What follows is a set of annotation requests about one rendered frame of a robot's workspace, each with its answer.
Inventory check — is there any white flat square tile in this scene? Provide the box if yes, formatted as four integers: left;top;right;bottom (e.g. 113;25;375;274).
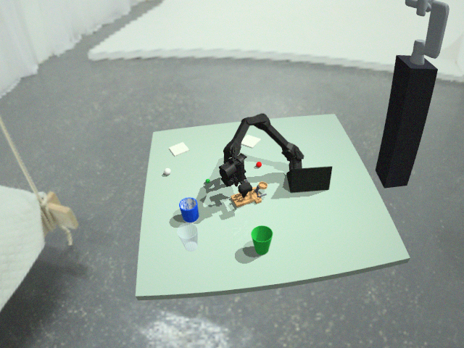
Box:
241;134;261;148
169;143;190;156

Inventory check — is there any green cup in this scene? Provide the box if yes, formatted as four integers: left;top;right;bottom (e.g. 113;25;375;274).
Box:
252;225;273;255

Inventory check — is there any blue cup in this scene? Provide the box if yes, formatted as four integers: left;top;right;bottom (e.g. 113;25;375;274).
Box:
179;198;199;223

